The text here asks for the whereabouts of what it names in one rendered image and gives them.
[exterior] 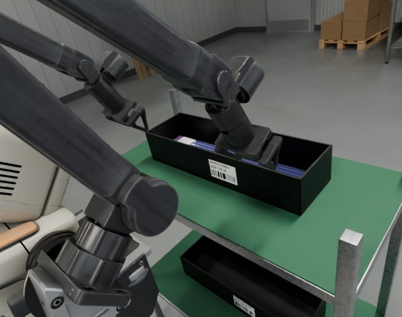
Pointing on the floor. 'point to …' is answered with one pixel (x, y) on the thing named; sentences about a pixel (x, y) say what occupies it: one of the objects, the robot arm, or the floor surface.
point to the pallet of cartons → (357, 24)
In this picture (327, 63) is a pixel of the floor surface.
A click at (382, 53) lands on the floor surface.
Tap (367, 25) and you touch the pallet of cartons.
